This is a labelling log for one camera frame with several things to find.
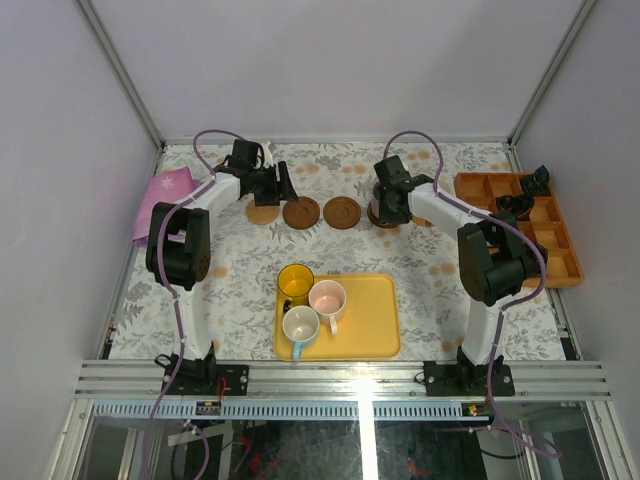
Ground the woven rattan coaster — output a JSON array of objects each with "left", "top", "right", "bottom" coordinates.
[
  {"left": 412, "top": 216, "right": 432, "bottom": 227},
  {"left": 245, "top": 200, "right": 280, "bottom": 225}
]

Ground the purple black-handled mug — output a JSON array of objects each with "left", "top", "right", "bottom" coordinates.
[{"left": 369, "top": 182, "right": 381, "bottom": 218}]

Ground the brown wooden coaster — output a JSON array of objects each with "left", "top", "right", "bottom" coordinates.
[
  {"left": 282, "top": 196, "right": 320, "bottom": 230},
  {"left": 367, "top": 211, "right": 398, "bottom": 229},
  {"left": 323, "top": 196, "right": 361, "bottom": 230}
]

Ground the yellow glass mug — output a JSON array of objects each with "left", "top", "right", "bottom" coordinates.
[{"left": 277, "top": 264, "right": 315, "bottom": 314}]

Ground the light pink mug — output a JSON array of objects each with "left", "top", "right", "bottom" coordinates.
[{"left": 308, "top": 280, "right": 347, "bottom": 336}]

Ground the white blue-handled mug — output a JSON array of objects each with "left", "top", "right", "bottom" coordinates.
[{"left": 282, "top": 306, "right": 321, "bottom": 362}]

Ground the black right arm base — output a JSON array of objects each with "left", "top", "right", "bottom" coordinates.
[{"left": 423, "top": 348, "right": 515, "bottom": 397}]

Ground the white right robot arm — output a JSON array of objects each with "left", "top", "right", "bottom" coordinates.
[{"left": 374, "top": 156, "right": 546, "bottom": 395}]

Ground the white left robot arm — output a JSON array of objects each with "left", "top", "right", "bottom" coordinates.
[{"left": 146, "top": 139, "right": 299, "bottom": 395}]

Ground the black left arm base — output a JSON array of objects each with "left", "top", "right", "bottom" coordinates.
[{"left": 167, "top": 349, "right": 250, "bottom": 397}]

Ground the floral patterned table mat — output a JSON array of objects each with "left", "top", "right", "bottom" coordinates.
[{"left": 109, "top": 141, "right": 565, "bottom": 361}]

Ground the pink star-patterned cloth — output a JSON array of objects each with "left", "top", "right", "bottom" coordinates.
[{"left": 132, "top": 167, "right": 198, "bottom": 245}]

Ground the dark orange-patterned rolled tie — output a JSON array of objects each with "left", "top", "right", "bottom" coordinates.
[{"left": 496, "top": 194, "right": 535, "bottom": 221}]

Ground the yellow plastic tray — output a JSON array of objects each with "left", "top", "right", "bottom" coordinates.
[{"left": 301, "top": 274, "right": 401, "bottom": 362}]

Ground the dark green rolled tie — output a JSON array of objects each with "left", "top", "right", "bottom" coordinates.
[{"left": 520, "top": 165, "right": 551, "bottom": 197}]

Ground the orange wooden divided tray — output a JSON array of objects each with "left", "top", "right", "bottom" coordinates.
[{"left": 454, "top": 172, "right": 584, "bottom": 288}]

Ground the aluminium frame rail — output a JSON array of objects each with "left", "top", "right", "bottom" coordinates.
[{"left": 74, "top": 360, "right": 612, "bottom": 402}]

